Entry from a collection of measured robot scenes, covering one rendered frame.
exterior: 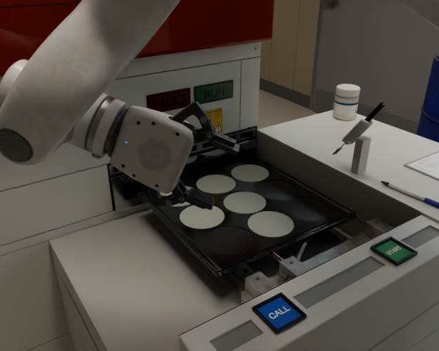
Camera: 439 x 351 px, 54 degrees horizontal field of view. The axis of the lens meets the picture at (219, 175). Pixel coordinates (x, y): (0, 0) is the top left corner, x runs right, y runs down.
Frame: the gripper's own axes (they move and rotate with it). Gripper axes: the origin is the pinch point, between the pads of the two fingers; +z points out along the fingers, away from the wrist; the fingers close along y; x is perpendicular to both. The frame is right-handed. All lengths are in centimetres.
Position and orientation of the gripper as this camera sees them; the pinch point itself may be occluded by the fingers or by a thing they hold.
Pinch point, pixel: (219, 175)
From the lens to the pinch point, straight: 62.3
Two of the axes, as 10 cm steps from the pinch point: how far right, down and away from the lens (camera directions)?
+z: 9.2, 3.9, 0.6
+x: 1.0, -3.7, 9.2
